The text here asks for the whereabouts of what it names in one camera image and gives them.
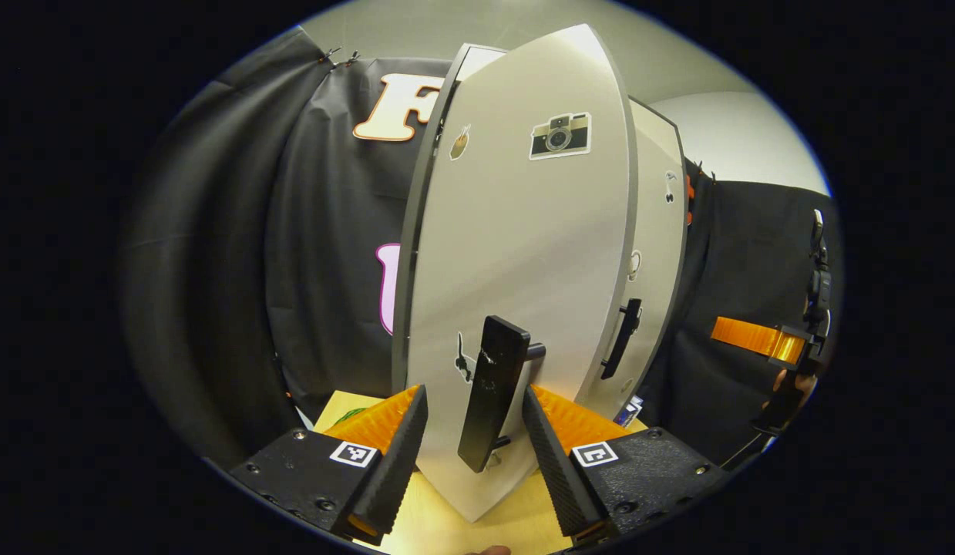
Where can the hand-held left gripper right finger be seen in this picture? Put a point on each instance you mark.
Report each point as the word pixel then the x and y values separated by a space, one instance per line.
pixel 558 470

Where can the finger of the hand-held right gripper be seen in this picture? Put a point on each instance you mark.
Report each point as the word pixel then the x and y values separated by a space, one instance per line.
pixel 743 333

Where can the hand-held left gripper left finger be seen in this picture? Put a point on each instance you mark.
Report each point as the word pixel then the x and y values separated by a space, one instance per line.
pixel 396 470

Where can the white shoe cabinet door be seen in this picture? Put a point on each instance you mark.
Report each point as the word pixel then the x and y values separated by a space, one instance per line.
pixel 654 231
pixel 508 247

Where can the white shoe cabinet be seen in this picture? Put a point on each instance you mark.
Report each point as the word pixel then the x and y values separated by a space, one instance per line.
pixel 406 277

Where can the white cabinet drawer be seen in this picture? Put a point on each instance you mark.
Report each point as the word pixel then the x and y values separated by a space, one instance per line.
pixel 481 60

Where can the dark blue cardboard box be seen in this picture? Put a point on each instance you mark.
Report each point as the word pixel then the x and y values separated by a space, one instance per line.
pixel 627 412

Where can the black backdrop cloth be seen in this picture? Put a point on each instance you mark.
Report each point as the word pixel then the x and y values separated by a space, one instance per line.
pixel 215 270

